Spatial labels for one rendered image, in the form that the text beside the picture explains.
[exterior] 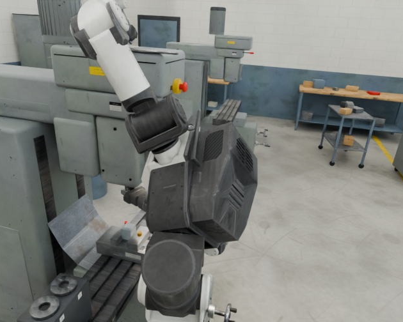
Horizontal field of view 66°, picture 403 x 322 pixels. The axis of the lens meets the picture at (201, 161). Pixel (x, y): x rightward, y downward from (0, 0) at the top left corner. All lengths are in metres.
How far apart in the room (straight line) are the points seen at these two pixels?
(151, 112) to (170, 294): 0.45
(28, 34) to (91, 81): 5.28
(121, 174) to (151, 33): 7.12
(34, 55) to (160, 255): 6.01
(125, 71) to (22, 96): 0.79
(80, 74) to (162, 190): 0.63
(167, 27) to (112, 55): 7.38
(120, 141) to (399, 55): 7.16
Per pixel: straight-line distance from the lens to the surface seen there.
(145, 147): 0.85
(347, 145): 5.62
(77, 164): 1.47
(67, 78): 1.36
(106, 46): 0.83
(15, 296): 2.10
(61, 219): 1.77
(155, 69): 1.16
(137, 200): 1.46
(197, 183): 0.83
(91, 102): 1.33
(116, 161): 1.38
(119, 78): 0.83
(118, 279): 1.56
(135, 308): 1.76
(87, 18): 0.89
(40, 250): 1.75
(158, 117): 0.83
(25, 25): 6.56
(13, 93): 1.58
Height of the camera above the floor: 1.99
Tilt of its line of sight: 24 degrees down
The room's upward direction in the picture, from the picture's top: 3 degrees clockwise
